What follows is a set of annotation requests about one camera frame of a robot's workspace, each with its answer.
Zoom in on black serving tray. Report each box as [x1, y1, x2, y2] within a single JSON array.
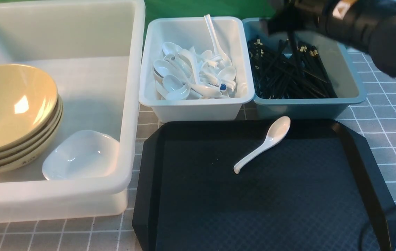
[[132, 120, 396, 251]]

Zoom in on large white plastic tub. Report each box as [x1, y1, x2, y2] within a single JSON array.
[[0, 0, 145, 223]]

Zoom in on green cloth backdrop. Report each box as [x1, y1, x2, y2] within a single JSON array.
[[144, 0, 276, 28]]

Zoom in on blue chopstick bin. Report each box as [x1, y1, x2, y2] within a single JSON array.
[[242, 18, 366, 119]]

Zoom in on top stacked yellow bowl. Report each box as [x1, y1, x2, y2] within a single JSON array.
[[0, 95, 63, 159]]

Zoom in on yellow-green noodle bowl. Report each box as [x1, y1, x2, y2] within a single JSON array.
[[0, 64, 58, 151]]

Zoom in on white square dish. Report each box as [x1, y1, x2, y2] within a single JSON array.
[[42, 130, 119, 181]]

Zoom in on long white ladle spoon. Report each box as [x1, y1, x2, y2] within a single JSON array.
[[204, 14, 232, 67]]

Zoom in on bottom stacked yellow bowl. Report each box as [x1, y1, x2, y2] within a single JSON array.
[[0, 108, 63, 173]]

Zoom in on stacked yellow bowl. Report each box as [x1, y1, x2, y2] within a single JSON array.
[[0, 95, 63, 159], [0, 99, 63, 166], [0, 108, 63, 173]]

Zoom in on middle stacked yellow bowl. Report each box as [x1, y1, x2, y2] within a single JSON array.
[[0, 99, 63, 166]]

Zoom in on white spoon bin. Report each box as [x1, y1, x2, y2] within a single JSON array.
[[139, 16, 255, 123]]

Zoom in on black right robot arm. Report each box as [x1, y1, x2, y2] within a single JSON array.
[[260, 0, 396, 78]]

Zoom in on pile of black chopsticks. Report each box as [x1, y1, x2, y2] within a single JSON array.
[[247, 38, 337, 99]]

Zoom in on grey checked tablecloth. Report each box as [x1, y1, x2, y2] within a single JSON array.
[[0, 50, 396, 251]]

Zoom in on white soup spoon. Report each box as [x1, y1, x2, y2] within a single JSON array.
[[233, 116, 291, 174]]

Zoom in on pile of white spoons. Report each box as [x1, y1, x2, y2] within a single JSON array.
[[152, 42, 237, 100]]

